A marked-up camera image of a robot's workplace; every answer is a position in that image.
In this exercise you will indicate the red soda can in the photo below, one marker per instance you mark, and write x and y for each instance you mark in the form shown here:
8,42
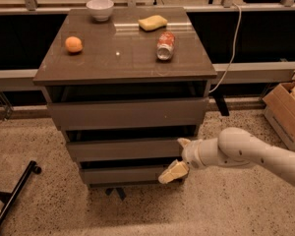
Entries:
165,46

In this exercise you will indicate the grey top drawer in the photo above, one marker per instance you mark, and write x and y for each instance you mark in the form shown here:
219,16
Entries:
128,114

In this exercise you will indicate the white bowl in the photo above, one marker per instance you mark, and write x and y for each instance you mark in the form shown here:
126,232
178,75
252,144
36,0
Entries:
100,10

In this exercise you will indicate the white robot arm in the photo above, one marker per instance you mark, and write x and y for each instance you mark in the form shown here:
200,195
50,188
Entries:
233,147

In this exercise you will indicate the grey drawer cabinet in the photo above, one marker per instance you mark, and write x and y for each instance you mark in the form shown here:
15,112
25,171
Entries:
119,63

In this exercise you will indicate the grey bottom drawer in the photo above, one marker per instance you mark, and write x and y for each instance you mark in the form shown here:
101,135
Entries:
122,175

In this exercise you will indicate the grey drawer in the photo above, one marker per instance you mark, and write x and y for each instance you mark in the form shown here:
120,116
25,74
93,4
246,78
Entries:
122,175
128,114
124,149

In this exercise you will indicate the cardboard box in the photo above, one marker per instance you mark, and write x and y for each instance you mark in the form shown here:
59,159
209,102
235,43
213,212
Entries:
280,112

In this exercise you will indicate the blue tape cross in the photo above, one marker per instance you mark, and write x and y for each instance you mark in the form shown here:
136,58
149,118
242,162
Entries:
120,192

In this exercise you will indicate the black chair leg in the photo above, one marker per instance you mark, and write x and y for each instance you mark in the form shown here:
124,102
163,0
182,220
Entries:
7,199

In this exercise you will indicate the orange fruit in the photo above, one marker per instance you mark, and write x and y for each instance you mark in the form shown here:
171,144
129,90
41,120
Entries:
73,44

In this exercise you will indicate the grey middle drawer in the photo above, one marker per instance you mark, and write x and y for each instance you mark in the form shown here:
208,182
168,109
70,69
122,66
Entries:
124,149

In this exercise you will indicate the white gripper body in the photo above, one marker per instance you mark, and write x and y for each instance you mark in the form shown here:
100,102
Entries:
191,153

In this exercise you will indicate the yellow sponge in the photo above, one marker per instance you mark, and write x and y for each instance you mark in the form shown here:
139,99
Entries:
152,23

